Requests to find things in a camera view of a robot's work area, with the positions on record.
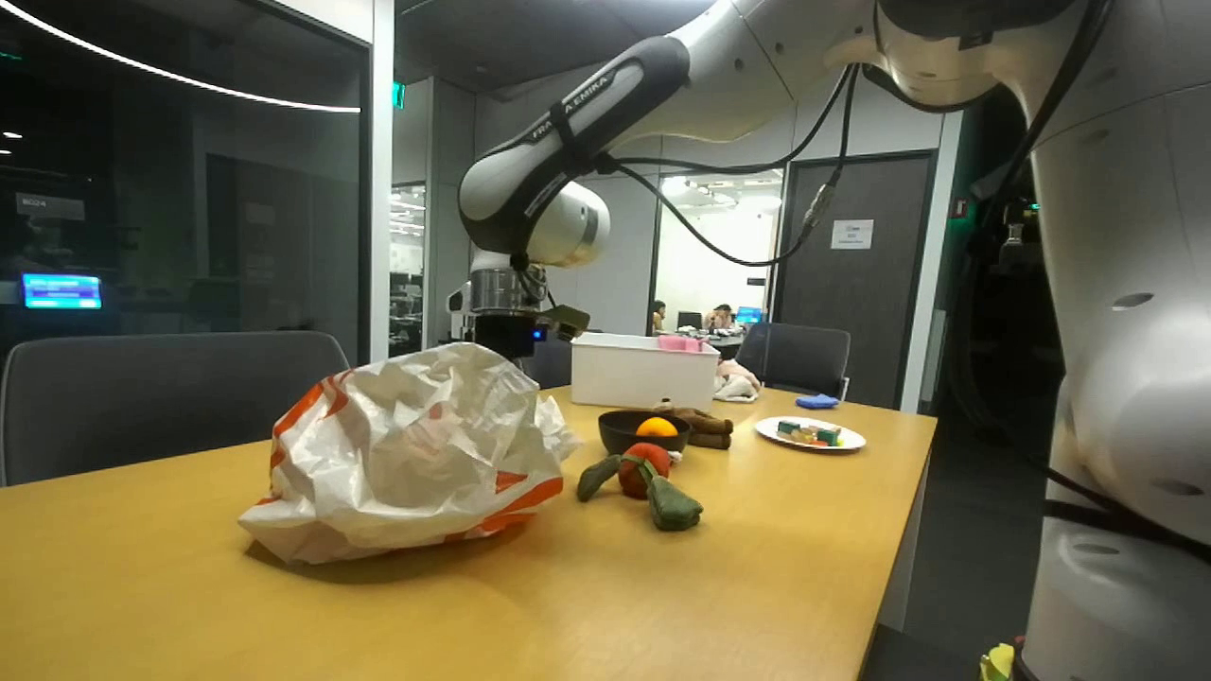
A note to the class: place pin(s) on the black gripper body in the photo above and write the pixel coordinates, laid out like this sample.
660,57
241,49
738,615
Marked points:
509,334

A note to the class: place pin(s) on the white orange plastic bag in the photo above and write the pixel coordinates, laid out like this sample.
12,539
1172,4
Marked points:
403,457

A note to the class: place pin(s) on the orange fruit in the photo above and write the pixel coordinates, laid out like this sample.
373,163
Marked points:
658,431

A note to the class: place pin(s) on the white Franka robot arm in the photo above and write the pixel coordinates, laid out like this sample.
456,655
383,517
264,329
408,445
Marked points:
1123,252

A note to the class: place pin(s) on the gray office chair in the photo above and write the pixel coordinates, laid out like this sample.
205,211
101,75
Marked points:
152,398
554,366
795,363

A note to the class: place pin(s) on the white plastic bin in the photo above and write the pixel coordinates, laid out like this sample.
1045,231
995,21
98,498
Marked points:
646,375

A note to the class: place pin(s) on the pink cloth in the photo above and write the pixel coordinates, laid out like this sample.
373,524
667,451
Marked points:
679,344

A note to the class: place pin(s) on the red plush toy green leaves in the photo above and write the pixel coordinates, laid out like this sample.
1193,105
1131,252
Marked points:
650,484

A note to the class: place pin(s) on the brown plush toy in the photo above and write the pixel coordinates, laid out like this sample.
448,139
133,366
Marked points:
708,431

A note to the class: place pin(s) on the white crumpled paper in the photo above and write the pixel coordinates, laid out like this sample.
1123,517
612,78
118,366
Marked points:
738,383

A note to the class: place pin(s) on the toy food pieces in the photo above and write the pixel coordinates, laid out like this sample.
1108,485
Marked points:
807,433

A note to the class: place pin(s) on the white plate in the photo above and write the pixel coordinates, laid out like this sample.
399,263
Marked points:
807,437

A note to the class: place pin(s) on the small blue lid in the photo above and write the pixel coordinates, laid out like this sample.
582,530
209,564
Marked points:
819,403

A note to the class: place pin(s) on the white paper door sign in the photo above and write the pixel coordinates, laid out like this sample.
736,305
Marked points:
855,237

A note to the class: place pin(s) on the glowing blue monitor screen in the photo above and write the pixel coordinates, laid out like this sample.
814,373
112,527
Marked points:
64,293

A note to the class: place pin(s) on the yellow green object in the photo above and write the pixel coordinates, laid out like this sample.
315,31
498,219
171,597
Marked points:
1002,665

